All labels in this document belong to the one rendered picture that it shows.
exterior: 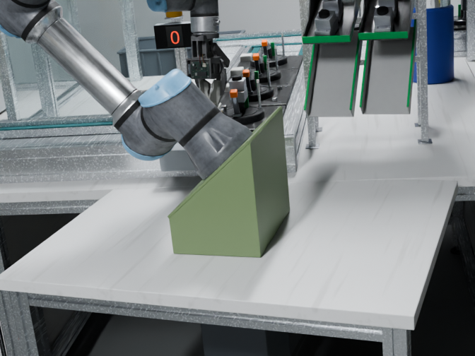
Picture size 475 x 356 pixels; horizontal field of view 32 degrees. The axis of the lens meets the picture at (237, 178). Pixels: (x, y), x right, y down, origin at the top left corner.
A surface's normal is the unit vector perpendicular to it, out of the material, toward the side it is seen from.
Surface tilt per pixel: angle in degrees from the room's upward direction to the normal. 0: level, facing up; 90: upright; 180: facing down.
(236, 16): 90
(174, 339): 0
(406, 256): 0
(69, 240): 0
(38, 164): 90
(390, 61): 45
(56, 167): 90
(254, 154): 90
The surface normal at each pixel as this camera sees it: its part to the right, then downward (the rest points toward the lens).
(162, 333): -0.09, -0.94
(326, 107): -0.29, -0.42
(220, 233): -0.29, 0.34
